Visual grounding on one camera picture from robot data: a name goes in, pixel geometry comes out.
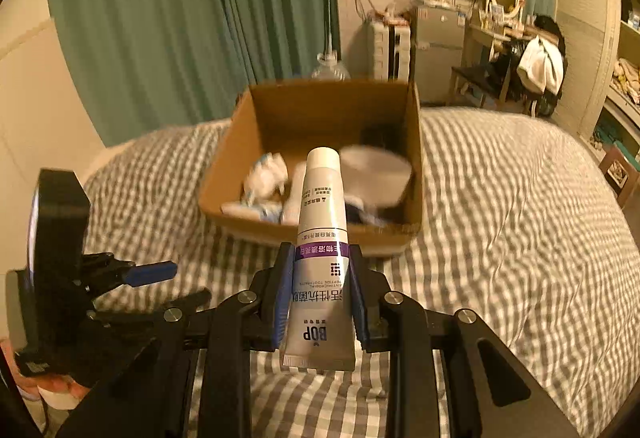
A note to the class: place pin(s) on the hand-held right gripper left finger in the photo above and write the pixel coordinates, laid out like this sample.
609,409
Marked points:
282,298

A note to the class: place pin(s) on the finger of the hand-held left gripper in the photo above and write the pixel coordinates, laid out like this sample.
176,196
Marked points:
150,272
190,299

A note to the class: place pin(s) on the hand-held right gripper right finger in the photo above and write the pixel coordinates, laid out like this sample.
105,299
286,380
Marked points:
357,303

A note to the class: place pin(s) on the white toothpaste tube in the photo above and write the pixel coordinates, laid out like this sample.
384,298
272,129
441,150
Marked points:
320,218

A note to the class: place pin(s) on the white sock grey cuff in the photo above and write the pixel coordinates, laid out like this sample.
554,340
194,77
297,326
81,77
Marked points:
240,209

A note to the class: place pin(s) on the white cloth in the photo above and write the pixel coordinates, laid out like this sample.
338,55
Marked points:
265,175

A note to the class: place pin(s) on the brown cardboard box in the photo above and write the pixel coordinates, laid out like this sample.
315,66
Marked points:
260,118

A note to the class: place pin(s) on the person's left hand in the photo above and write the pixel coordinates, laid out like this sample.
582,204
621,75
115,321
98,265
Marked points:
55,390

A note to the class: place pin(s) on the green checkered blanket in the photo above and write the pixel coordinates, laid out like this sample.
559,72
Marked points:
500,218

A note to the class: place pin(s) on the large water bottle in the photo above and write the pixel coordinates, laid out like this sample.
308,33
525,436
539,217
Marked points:
330,69

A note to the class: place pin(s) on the white suitcase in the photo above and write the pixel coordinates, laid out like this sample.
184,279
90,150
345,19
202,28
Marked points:
380,51

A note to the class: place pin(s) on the black seat chair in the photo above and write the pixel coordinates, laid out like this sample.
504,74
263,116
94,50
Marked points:
475,76

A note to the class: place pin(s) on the grey fridge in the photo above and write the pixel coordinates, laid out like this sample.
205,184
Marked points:
437,53

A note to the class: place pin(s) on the small wooden stool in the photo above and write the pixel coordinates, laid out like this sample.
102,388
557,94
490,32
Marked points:
620,173

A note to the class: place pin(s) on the white dressing table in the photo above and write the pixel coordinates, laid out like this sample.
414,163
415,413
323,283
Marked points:
482,36

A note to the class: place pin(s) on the white towel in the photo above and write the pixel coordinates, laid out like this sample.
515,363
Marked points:
540,66

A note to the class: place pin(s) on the black jacket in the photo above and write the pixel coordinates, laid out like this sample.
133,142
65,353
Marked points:
550,28

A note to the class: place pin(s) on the pile of clothes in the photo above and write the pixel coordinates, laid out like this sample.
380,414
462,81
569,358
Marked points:
627,78

